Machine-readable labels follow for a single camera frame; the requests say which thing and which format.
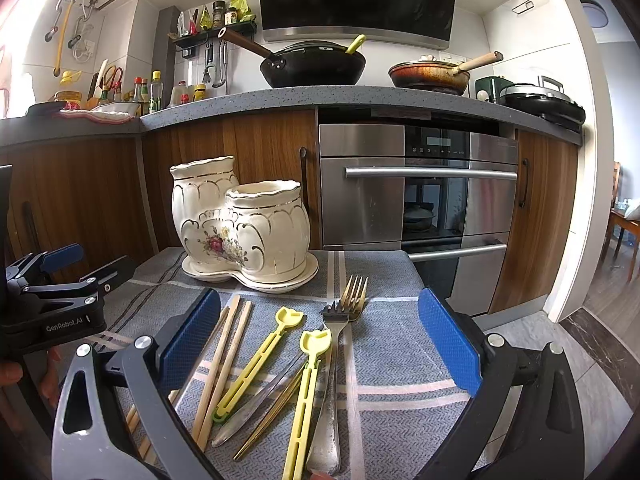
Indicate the yellow spatula in wok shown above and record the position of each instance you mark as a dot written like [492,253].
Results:
[356,43]

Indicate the white jug red cap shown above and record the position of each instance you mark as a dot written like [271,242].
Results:
[179,94]

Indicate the white bowl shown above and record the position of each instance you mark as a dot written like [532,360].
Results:
[117,110]

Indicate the red handled scissors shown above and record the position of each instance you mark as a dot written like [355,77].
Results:
[112,77]

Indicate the silver fork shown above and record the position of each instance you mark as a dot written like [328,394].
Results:
[324,453]

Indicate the stainless steel oven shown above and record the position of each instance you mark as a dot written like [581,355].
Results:
[443,195]

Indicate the right cabinet door handle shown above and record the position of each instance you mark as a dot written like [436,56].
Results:
[523,183]

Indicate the peanut butter jar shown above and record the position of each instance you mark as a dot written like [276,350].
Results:
[71,99]

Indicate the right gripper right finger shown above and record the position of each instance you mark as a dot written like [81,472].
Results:
[545,438]

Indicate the white ceramic utensil holder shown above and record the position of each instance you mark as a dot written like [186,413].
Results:
[256,233]

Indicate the gold fork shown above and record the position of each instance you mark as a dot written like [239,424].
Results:
[354,296]

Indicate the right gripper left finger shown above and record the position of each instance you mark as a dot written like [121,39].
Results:
[91,439]

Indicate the white red trimmed cloth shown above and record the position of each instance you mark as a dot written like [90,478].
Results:
[104,118]

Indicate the green kettle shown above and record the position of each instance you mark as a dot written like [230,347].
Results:
[487,89]

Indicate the yellow mustard jar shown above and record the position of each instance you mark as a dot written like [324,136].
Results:
[199,92]

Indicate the wooden chopstick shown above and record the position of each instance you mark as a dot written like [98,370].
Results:
[145,449]
[203,438]
[207,393]
[133,418]

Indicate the yellow plastic utensil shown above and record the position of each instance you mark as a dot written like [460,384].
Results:
[313,344]
[286,318]

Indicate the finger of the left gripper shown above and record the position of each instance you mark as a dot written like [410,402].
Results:
[39,266]
[112,275]

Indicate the hanging ladle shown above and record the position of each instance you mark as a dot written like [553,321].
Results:
[220,64]

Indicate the red cap sauce bottle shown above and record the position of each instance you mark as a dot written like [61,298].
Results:
[137,97]

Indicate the black cabinet door handle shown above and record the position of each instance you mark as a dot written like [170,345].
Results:
[303,155]

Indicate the grey striped table cloth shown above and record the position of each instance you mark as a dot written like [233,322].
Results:
[395,400]

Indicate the brown frying pan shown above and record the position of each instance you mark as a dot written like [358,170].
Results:
[440,76]

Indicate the black wok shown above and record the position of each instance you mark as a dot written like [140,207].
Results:
[306,63]

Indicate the black wall spice shelf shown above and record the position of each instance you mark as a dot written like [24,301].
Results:
[189,45]

